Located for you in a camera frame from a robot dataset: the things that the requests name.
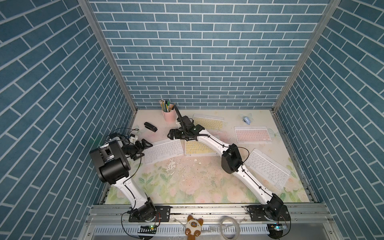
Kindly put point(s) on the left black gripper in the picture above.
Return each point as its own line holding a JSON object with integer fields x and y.
{"x": 138, "y": 149}

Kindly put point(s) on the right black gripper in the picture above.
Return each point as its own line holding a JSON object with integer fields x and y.
{"x": 171, "y": 132}

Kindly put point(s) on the white keyboard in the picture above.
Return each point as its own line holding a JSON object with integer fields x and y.
{"x": 163, "y": 150}
{"x": 268, "y": 168}

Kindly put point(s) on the yellow keyboard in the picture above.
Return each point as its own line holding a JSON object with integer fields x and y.
{"x": 198, "y": 149}
{"x": 212, "y": 123}

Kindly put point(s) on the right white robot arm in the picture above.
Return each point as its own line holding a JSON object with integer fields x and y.
{"x": 233, "y": 164}

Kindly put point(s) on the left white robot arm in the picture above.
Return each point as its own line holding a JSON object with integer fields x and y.
{"x": 112, "y": 166}

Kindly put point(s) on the pink pencil cup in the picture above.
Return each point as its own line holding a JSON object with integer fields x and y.
{"x": 170, "y": 116}

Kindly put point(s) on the pencils in cup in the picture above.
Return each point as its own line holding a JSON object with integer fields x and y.
{"x": 166, "y": 106}

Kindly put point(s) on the pink keyboard right back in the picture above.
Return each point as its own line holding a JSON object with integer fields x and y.
{"x": 257, "y": 135}

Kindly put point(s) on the small blue stapler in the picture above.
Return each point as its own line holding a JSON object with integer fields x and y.
{"x": 247, "y": 120}

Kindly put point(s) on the plush toy cat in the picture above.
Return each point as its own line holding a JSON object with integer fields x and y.
{"x": 193, "y": 227}

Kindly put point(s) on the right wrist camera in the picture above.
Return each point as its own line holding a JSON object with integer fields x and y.
{"x": 186, "y": 122}

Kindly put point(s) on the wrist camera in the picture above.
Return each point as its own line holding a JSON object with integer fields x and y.
{"x": 131, "y": 139}
{"x": 186, "y": 122}

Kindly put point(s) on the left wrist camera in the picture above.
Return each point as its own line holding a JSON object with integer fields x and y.
{"x": 131, "y": 139}

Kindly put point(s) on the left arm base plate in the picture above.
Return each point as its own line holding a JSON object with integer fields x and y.
{"x": 150, "y": 214}

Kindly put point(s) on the aluminium front rail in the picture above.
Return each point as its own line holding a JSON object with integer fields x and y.
{"x": 309, "y": 221}

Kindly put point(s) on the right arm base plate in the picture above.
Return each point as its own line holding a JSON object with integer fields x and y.
{"x": 257, "y": 214}

